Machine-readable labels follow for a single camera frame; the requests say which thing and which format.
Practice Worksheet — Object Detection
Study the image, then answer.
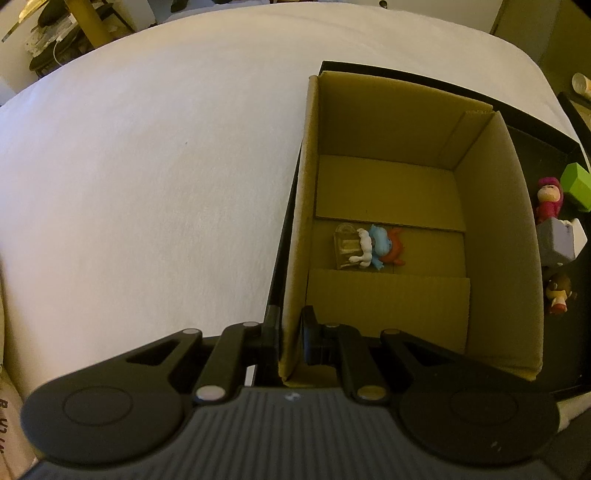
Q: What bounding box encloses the black shallow tray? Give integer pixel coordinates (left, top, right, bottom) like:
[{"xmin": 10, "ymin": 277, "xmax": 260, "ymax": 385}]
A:
[{"xmin": 252, "ymin": 60, "xmax": 591, "ymax": 402}]

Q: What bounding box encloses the pink dinosaur toy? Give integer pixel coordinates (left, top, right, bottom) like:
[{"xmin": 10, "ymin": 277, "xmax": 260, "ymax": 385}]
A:
[{"xmin": 534, "ymin": 176, "xmax": 565, "ymax": 225}]

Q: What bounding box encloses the green cube box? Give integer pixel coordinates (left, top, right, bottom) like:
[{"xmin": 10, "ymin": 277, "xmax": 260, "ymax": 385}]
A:
[{"xmin": 560, "ymin": 162, "xmax": 591, "ymax": 209}]

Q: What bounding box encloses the clutter pile under table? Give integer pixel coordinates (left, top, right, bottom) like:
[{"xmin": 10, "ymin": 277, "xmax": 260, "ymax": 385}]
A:
[{"xmin": 25, "ymin": 0, "xmax": 93, "ymax": 72}]

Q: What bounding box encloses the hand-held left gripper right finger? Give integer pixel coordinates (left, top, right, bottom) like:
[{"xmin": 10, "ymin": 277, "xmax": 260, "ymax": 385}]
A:
[{"xmin": 300, "ymin": 305, "xmax": 468, "ymax": 404}]

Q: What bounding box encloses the white printed bag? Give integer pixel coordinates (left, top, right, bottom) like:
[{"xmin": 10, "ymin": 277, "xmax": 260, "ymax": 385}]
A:
[{"xmin": 0, "ymin": 295, "xmax": 38, "ymax": 467}]

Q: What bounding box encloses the white bed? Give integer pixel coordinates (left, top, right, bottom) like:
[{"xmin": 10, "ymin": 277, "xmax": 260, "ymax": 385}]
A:
[{"xmin": 0, "ymin": 4, "xmax": 583, "ymax": 402}]

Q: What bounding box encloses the white charger plug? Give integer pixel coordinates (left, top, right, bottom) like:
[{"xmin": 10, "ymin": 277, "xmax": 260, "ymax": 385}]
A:
[{"xmin": 536, "ymin": 217, "xmax": 588, "ymax": 267}]

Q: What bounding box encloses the blue figurine on clear base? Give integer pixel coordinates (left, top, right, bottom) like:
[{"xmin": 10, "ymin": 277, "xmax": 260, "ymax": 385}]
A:
[{"xmin": 333, "ymin": 223, "xmax": 407, "ymax": 273}]

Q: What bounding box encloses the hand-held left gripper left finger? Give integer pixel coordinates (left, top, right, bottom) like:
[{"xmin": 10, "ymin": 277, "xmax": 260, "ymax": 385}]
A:
[{"xmin": 122, "ymin": 305, "xmax": 282, "ymax": 407}]

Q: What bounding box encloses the cardboard box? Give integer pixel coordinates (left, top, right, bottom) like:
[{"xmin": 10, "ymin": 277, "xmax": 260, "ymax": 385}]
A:
[{"xmin": 277, "ymin": 71, "xmax": 542, "ymax": 388}]

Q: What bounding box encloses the small brown toy figure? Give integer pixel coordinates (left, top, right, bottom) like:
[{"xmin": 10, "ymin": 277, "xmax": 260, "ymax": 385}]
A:
[{"xmin": 544, "ymin": 272, "xmax": 575, "ymax": 315}]

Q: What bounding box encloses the gold table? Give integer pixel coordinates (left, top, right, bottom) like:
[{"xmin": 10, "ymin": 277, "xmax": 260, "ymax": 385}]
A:
[{"xmin": 0, "ymin": 0, "xmax": 107, "ymax": 49}]

